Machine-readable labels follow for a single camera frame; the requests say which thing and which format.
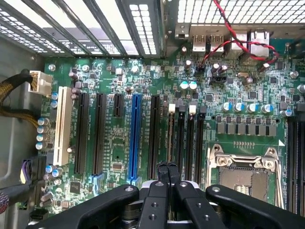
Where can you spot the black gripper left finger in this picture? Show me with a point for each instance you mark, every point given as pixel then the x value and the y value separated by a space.
pixel 152 210

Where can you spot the perforated metal slot cover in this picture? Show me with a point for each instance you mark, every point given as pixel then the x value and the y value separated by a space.
pixel 144 26

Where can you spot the white power connector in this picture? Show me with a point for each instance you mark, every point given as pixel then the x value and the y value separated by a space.
pixel 40 82

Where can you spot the silver USB port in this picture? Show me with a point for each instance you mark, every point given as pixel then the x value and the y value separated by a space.
pixel 216 43
pixel 198 43

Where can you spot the white PCI expansion slot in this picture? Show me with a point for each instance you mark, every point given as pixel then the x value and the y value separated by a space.
pixel 62 126

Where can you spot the square black chip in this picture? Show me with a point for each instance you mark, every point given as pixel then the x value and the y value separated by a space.
pixel 76 187

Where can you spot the long black expansion slot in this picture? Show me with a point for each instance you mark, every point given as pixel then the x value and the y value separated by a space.
pixel 99 133
pixel 154 136
pixel 81 133

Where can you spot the grey metal PC case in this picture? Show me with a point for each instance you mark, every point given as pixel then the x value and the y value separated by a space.
pixel 14 143

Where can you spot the small silver rear port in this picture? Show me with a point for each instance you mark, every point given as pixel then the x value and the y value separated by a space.
pixel 182 32

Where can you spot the black fan header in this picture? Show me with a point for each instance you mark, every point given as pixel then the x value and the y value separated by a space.
pixel 218 80

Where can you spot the green motherboard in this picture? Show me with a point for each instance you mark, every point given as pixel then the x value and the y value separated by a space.
pixel 143 76

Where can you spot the short black expansion slot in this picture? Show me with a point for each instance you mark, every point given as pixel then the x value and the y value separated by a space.
pixel 118 105

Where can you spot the black SATA connector block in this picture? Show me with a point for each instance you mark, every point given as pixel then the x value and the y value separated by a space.
pixel 39 168

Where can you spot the blue striped silver capacitor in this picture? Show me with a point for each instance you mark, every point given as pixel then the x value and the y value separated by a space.
pixel 226 107
pixel 267 108
pixel 239 107
pixel 252 107
pixel 287 112

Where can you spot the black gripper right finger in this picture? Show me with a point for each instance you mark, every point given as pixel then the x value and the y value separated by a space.
pixel 202 214

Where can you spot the silver ethernet port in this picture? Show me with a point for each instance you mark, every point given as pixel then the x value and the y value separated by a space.
pixel 259 35

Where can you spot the metal socket locking lever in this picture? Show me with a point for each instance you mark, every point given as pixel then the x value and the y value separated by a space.
pixel 280 176
pixel 209 167

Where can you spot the CPU socket with metal frame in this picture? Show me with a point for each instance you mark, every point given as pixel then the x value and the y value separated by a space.
pixel 240 176

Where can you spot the RAM slot with black latch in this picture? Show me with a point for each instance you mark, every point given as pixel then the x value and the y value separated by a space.
pixel 200 148
pixel 180 143

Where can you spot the blue expansion slot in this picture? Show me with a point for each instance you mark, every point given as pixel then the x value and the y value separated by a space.
pixel 135 136

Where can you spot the silver rear port housing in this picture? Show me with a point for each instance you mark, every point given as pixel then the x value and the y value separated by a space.
pixel 239 51

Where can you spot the green top capacitor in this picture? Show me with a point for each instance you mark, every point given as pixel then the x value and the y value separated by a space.
pixel 193 85
pixel 184 85

